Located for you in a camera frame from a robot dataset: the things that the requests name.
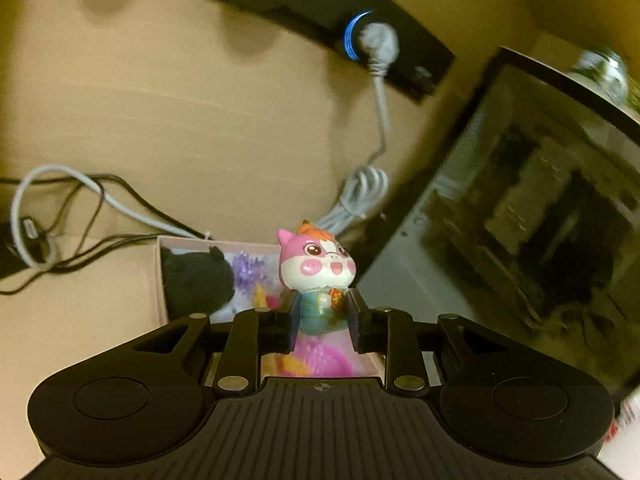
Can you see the computer case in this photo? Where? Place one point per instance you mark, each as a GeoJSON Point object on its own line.
{"type": "Point", "coordinates": [525, 210]}

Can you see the white wall plug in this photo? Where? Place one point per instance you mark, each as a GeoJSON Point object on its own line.
{"type": "Point", "coordinates": [380, 42]}

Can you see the pink cartoon animal figure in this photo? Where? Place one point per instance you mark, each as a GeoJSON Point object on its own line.
{"type": "Point", "coordinates": [315, 265]}

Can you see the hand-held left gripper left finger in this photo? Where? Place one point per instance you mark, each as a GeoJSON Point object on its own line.
{"type": "Point", "coordinates": [290, 325]}

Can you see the black plush cat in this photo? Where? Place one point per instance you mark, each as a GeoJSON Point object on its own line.
{"type": "Point", "coordinates": [195, 280]}

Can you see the white green object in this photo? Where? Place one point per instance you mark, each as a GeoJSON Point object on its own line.
{"type": "Point", "coordinates": [600, 72]}

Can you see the purple snowflake toy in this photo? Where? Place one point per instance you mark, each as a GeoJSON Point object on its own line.
{"type": "Point", "coordinates": [247, 272]}

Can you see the black wall socket bar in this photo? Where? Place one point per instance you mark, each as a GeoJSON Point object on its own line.
{"type": "Point", "coordinates": [300, 5]}

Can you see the pink cardboard box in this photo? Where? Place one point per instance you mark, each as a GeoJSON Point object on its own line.
{"type": "Point", "coordinates": [161, 270]}

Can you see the black power adapter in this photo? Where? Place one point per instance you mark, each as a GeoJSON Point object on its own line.
{"type": "Point", "coordinates": [10, 255]}

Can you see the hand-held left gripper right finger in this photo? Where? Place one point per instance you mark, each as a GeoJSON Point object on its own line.
{"type": "Point", "coordinates": [352, 325]}

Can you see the pink plastic basket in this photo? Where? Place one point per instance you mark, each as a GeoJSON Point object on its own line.
{"type": "Point", "coordinates": [325, 360]}

